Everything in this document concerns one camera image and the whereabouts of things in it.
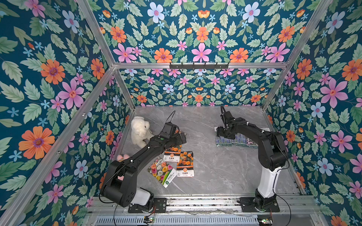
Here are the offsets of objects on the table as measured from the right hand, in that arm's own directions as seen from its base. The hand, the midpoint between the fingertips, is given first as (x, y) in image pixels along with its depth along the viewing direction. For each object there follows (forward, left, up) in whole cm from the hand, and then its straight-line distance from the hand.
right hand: (225, 133), depth 98 cm
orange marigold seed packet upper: (-15, +36, -4) cm, 40 cm away
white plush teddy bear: (-9, +55, +14) cm, 57 cm away
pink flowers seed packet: (+7, -32, -4) cm, 33 cm away
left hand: (-9, +29, +7) cm, 32 cm away
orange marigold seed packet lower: (-24, +27, -3) cm, 36 cm away
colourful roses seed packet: (-27, +40, -4) cm, 48 cm away
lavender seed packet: (-4, +3, -4) cm, 7 cm away
